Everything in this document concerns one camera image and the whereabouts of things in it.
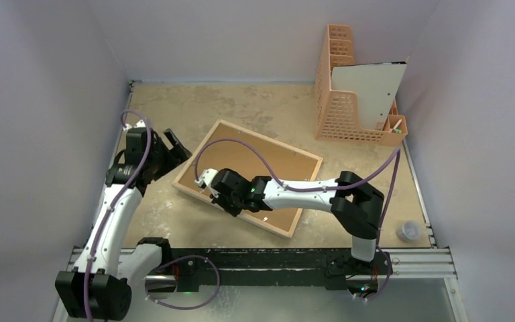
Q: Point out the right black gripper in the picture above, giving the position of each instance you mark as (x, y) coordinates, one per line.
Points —
(221, 195)

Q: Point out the orange plastic file organizer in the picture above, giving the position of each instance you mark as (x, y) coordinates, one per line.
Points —
(337, 111)

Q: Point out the white board sheet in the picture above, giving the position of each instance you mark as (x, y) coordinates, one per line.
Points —
(375, 86)

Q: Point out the white wooden picture frame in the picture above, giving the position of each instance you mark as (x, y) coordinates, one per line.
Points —
(186, 186)

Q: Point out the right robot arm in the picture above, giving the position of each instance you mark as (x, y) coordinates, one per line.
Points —
(356, 204)

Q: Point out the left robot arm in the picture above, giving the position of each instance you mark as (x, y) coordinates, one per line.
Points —
(99, 285)

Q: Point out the white marker pen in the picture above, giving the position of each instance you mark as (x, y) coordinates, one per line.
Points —
(396, 127)

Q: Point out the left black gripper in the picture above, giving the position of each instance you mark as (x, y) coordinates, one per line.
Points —
(175, 156)

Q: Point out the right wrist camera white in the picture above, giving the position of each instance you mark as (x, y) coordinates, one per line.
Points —
(205, 178)

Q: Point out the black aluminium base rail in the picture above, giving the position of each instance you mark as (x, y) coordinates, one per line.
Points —
(330, 268)

